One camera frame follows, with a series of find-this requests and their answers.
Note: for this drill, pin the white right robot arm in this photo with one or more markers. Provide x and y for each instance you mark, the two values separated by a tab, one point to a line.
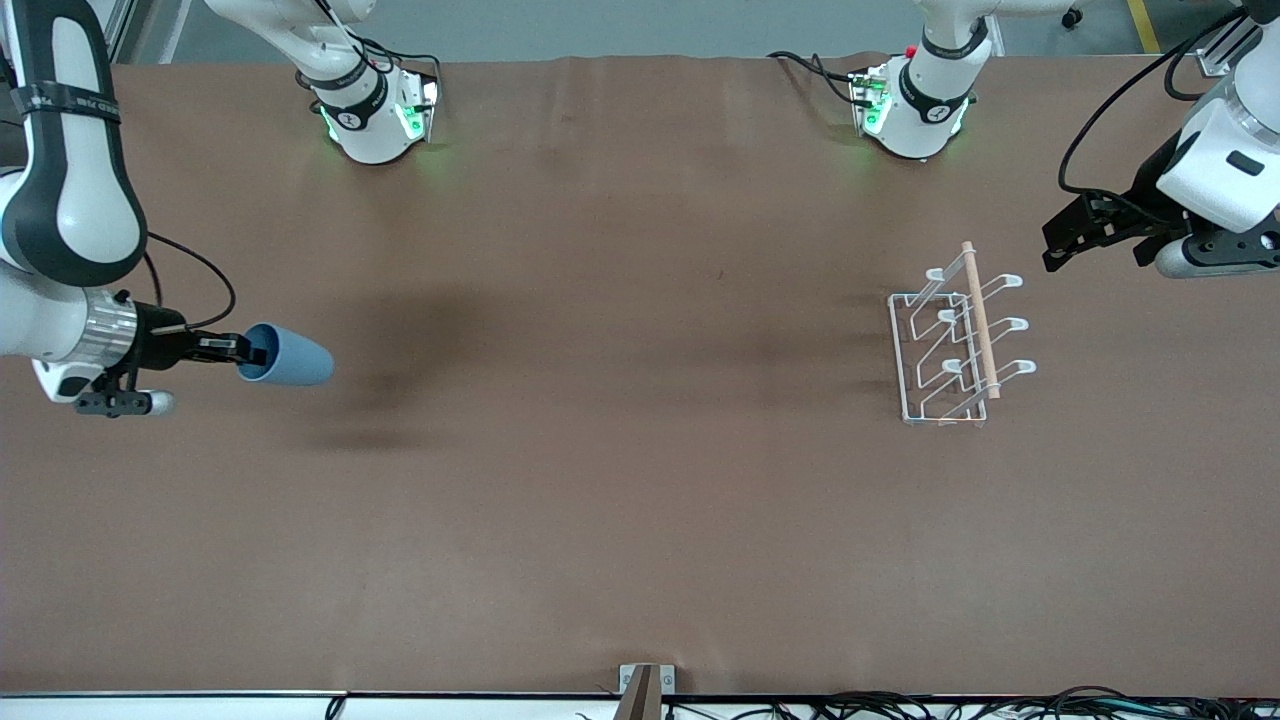
70	200

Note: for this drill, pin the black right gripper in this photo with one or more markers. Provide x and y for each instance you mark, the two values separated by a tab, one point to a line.
158	335

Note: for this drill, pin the black caster wheel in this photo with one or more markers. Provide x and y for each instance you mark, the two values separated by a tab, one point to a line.
1073	16

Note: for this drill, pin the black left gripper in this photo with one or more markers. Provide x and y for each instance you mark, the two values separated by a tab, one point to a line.
1146	197

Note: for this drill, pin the aluminium frame profile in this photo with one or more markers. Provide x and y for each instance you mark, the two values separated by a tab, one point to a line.
1225	50
118	30

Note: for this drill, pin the metal table edge bracket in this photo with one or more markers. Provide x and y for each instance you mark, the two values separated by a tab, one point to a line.
645	690

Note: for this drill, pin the blue plastic cup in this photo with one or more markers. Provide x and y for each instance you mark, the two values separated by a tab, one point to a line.
295	362

